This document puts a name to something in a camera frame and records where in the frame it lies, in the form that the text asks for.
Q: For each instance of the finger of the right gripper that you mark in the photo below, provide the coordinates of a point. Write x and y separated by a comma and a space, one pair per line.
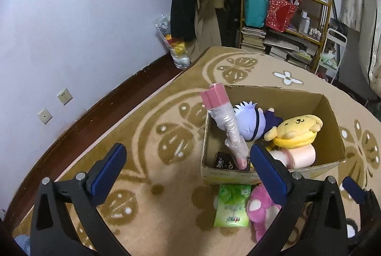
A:
354, 190

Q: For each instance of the wall socket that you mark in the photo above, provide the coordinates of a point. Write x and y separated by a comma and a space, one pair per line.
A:
65, 96
44, 115

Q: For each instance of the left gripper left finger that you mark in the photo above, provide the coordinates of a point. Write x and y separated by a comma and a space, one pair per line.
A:
52, 230

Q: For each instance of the open cardboard box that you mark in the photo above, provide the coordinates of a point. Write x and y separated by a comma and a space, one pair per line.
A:
217, 164

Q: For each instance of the stack of books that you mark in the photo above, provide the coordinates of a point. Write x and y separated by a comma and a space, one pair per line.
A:
252, 39

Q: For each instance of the beige patterned carpet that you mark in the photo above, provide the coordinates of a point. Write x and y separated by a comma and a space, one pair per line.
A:
162, 202

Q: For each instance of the wooden bookshelf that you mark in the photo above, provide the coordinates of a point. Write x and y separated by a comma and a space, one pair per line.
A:
319, 13

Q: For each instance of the cream bedding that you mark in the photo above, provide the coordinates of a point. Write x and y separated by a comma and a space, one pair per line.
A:
364, 17

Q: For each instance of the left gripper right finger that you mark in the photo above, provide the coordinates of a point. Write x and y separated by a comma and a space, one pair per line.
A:
324, 233

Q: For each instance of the teal bag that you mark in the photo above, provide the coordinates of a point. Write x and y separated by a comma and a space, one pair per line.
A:
255, 12

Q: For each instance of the red patterned bag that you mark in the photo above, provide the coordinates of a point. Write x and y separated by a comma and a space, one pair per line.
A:
279, 14

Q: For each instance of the pink item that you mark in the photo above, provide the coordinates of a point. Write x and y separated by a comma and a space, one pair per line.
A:
219, 107

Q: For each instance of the green tissue pack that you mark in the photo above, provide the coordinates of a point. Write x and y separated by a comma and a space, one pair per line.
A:
231, 206

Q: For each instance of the white fluffy plush toy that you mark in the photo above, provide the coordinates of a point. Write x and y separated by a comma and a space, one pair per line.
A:
295, 158

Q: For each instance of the pink bear plush toy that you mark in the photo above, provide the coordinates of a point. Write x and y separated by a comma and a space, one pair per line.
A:
261, 211

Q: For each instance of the yellow dog plush toy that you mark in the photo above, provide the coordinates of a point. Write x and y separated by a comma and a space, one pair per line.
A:
295, 132

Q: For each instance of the plastic bag of toys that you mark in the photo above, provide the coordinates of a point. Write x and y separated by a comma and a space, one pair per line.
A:
175, 46

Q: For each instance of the white metal cart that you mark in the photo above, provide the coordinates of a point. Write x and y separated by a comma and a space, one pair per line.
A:
331, 57

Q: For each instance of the lavender-haired plush doll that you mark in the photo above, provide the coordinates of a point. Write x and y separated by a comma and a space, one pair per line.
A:
253, 122

